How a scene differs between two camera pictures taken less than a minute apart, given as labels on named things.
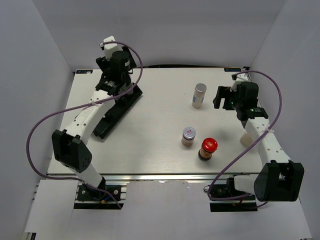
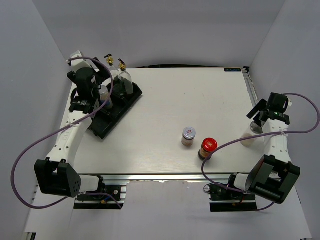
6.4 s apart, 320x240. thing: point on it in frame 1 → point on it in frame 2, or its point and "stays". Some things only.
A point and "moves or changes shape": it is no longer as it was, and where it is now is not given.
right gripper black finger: x=223 y=92 → x=259 y=106
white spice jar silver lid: x=200 y=87 moves or changes shape
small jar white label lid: x=188 y=135 stays
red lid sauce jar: x=209 y=145 stays
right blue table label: x=232 y=69 stays
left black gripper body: x=104 y=65 → x=98 y=82
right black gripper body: x=236 y=102 → x=265 y=109
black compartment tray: x=116 y=112 stays
